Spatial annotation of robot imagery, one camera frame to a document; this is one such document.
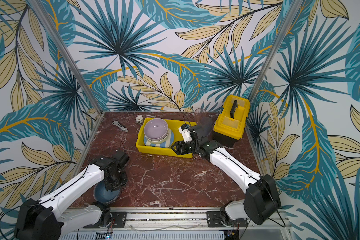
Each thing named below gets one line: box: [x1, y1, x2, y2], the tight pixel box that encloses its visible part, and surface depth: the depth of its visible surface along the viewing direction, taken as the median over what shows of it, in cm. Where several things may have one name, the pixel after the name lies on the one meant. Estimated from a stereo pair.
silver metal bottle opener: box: [111, 120, 129, 133], surface depth 112 cm
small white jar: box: [135, 115, 144, 124], surface depth 115 cm
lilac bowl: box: [143, 118, 169, 141], surface depth 97 cm
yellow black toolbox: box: [213, 95, 251, 148], surface depth 94 cm
